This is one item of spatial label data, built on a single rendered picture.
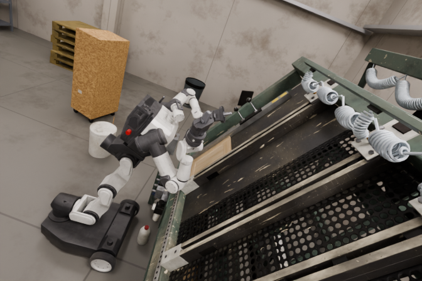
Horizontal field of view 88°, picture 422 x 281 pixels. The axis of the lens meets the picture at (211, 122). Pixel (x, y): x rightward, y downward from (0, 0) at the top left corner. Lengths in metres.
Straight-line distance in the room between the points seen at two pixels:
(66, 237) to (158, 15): 4.47
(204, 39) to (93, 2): 2.62
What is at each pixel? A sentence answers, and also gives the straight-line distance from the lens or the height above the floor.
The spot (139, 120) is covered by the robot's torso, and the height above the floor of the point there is 1.33.
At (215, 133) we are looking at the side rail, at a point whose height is 1.09.
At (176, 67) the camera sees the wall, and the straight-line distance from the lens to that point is 5.41.
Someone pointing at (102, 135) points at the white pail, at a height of 0.36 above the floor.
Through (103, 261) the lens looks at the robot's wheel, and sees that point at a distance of 2.13.
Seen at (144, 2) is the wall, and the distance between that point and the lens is 5.56.
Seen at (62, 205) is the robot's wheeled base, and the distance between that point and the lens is 2.19.
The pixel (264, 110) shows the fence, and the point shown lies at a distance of 1.66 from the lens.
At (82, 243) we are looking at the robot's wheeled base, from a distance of 2.18.
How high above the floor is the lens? 2.03
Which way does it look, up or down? 26 degrees down
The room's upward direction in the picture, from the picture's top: 22 degrees clockwise
